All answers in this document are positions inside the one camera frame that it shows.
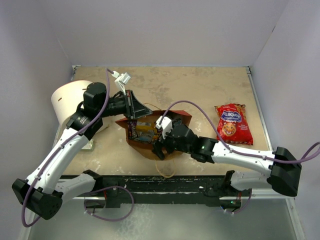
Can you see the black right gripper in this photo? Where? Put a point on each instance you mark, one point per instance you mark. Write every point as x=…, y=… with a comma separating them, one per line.
x=157, y=147

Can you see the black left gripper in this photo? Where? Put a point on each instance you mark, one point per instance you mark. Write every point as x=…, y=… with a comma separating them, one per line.
x=133, y=107

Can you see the red paper bag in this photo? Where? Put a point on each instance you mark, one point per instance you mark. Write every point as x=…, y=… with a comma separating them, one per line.
x=143, y=136

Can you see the small white green box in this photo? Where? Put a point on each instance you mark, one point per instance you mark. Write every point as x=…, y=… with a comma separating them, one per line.
x=89, y=146

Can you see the red cookie snack bag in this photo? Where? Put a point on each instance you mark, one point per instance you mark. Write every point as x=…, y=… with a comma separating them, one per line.
x=233, y=126

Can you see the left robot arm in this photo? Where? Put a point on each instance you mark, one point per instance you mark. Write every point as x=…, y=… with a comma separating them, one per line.
x=41, y=191

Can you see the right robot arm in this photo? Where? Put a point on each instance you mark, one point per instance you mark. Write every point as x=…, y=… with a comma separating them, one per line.
x=278, y=170

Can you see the yellow snack pack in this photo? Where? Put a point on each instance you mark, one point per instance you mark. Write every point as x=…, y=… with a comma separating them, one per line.
x=145, y=127

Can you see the brown purple candy pack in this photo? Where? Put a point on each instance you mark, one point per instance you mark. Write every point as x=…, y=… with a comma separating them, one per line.
x=131, y=131

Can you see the white cylindrical container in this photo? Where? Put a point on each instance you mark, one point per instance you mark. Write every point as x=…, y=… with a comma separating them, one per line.
x=66, y=99

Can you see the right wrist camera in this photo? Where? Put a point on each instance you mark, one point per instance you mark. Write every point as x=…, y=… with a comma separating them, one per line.
x=164, y=124

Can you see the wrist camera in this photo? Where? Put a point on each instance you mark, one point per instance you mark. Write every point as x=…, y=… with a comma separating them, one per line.
x=121, y=79
x=164, y=124

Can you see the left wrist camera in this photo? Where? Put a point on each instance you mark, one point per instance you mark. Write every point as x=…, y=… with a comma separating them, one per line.
x=121, y=79

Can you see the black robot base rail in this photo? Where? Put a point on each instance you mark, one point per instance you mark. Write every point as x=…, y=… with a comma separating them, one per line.
x=208, y=190

